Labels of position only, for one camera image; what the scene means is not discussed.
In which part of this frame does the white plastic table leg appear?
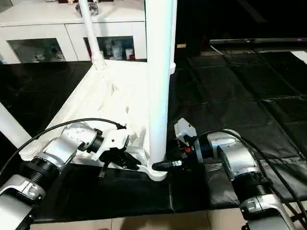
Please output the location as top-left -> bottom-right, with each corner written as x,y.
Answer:
78,0 -> 107,70
0,103 -> 32,148
170,0 -> 177,75
144,0 -> 174,181

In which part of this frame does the black work mat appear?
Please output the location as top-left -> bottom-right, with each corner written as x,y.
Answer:
0,50 -> 307,223

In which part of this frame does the white glass-door cabinet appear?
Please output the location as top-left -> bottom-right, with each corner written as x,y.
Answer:
0,0 -> 147,63

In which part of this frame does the dark bundle on cabinet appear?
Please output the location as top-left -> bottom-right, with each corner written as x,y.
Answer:
85,2 -> 99,16

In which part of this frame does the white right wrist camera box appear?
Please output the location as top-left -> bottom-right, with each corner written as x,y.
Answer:
174,118 -> 198,144

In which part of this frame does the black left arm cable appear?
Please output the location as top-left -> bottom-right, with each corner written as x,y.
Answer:
0,118 -> 126,178

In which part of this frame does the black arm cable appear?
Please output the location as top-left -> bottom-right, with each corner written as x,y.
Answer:
197,128 -> 307,226
0,118 -> 126,178

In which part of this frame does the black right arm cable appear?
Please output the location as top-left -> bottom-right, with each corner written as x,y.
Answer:
197,128 -> 307,226

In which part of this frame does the dark metal rail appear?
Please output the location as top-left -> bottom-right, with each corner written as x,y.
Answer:
210,38 -> 307,46

